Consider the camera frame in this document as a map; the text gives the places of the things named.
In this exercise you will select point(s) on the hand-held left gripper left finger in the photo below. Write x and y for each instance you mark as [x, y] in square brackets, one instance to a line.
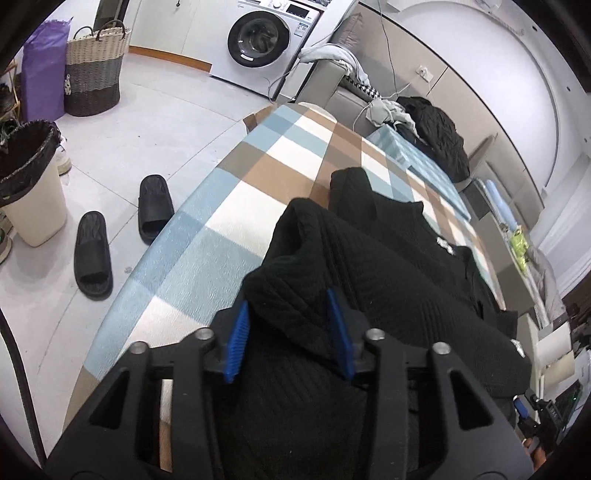
[238, 341]

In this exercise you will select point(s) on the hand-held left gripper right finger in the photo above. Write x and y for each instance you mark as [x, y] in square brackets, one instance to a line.
[339, 337]

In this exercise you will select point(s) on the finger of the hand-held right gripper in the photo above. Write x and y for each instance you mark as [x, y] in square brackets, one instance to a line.
[521, 408]

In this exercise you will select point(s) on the black knit sweater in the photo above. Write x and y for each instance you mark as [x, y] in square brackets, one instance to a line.
[392, 277]

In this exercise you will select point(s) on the person's right hand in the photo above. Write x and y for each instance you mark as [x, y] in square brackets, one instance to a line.
[535, 454]

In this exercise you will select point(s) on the white paper roll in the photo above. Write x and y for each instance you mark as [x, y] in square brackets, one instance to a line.
[554, 350]

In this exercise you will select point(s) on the black slipper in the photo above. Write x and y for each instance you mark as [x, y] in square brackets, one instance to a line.
[154, 207]
[94, 258]

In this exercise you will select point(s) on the green toy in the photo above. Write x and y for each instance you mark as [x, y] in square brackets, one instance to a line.
[519, 247]

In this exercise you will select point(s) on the grey low cabinet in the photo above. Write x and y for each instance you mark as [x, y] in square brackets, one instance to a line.
[489, 230]

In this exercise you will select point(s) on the checked tablecloth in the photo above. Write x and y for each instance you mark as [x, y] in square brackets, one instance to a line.
[277, 152]

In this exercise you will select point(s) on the light blue checked cloth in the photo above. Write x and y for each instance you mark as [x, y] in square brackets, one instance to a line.
[401, 152]

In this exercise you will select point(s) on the light blue towel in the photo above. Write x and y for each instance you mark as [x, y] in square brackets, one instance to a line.
[501, 203]

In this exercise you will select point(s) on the cardboard box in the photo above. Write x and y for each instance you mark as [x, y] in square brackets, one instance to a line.
[256, 119]

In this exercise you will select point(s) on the black jacket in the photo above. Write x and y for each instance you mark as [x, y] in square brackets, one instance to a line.
[438, 134]

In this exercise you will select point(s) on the crumpled light grey garment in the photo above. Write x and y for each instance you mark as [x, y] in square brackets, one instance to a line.
[385, 113]

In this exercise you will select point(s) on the cream trash bin black liner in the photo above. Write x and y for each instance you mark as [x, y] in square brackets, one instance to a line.
[34, 198]

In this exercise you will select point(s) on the houndstooth pillow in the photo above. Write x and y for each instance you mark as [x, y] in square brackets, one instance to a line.
[364, 87]

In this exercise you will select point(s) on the white sneaker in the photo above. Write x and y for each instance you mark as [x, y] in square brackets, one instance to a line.
[63, 157]

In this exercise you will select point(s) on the grey sofa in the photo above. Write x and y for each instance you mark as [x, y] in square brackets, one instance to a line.
[323, 83]

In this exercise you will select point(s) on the pale grey garment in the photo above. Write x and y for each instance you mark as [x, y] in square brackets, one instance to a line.
[328, 57]

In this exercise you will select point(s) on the white washing machine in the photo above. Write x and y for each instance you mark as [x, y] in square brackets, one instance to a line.
[258, 39]

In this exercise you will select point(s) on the woven laundry basket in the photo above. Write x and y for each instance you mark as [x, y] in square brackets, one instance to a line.
[92, 69]

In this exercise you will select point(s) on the white base cabinet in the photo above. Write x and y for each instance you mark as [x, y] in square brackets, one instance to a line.
[184, 27]

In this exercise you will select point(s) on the purple bag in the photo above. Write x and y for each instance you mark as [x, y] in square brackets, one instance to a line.
[44, 74]

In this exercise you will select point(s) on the white wall socket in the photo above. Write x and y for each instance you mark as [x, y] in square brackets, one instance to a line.
[424, 72]

